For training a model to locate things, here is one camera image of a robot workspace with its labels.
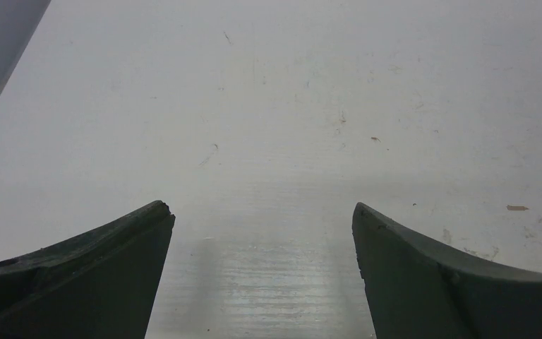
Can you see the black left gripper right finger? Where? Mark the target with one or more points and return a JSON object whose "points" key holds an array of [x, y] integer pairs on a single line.
{"points": [[418, 287]]}

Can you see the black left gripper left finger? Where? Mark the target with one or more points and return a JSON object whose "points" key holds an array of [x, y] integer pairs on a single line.
{"points": [[99, 284]]}

